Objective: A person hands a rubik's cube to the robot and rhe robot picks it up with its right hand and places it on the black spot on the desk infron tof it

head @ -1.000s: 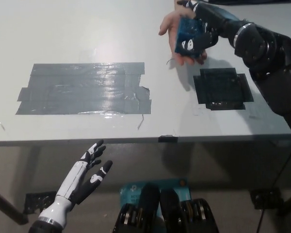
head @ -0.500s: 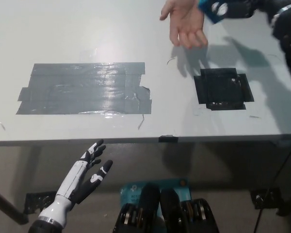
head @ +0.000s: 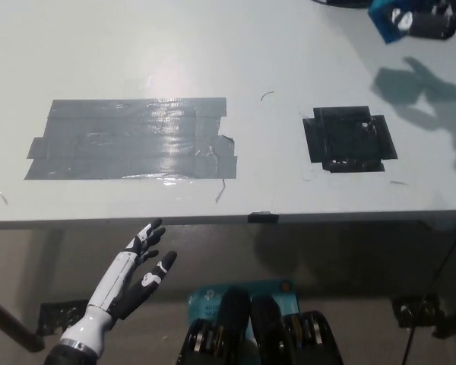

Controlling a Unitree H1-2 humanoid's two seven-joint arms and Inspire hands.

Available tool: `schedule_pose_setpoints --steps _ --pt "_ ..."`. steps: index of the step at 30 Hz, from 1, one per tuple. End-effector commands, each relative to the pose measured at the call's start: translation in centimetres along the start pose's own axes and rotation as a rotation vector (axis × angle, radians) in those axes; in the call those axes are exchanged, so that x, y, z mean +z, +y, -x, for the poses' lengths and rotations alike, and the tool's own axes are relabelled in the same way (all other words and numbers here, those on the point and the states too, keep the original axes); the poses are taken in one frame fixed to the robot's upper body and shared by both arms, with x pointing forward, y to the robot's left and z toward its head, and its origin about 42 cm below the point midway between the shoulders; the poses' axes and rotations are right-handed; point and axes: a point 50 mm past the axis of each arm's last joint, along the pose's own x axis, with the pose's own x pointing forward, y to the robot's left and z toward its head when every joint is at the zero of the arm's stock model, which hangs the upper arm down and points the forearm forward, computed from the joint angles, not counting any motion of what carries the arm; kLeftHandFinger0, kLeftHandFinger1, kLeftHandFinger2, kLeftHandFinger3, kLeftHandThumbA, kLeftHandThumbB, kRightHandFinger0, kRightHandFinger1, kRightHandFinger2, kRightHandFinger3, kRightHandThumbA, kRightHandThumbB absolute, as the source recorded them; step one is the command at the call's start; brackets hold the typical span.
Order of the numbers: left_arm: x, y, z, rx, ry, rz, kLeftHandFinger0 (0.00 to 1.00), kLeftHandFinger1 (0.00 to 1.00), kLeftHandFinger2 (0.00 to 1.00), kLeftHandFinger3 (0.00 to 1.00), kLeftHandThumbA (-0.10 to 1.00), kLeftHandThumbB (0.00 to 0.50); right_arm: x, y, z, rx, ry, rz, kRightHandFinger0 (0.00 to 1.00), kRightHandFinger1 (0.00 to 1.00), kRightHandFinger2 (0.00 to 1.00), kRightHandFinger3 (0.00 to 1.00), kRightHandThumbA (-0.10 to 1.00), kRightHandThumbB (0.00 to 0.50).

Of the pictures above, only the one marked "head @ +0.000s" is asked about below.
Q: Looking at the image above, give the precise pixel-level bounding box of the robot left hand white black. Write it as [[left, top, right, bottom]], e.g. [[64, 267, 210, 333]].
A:
[[85, 217, 179, 321]]

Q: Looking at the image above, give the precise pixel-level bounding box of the robot right hand white black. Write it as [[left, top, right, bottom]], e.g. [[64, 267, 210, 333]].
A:
[[389, 0, 456, 40]]

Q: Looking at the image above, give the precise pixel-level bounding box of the teal rubik's cube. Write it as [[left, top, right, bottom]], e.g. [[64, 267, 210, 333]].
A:
[[367, 0, 410, 44]]

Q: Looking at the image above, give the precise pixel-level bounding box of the teal printed panel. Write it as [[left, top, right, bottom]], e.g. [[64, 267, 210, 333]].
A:
[[185, 280, 301, 325]]

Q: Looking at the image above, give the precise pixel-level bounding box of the black flat device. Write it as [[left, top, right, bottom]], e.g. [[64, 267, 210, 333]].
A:
[[310, 0, 370, 7]]

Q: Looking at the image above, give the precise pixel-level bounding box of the black table leg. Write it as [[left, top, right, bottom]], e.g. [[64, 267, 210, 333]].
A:
[[0, 291, 46, 353]]

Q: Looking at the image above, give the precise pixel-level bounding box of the black tape square patch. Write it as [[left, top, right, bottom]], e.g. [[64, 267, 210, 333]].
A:
[[302, 106, 399, 174]]

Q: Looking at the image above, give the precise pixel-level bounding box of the small black tape piece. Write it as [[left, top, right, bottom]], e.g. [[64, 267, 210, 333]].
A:
[[247, 210, 280, 224]]

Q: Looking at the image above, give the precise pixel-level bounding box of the grey duct tape patch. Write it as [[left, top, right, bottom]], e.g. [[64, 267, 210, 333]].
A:
[[24, 97, 239, 181]]

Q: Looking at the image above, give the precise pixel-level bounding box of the thin black cable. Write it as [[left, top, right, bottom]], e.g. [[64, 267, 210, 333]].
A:
[[401, 220, 456, 365]]

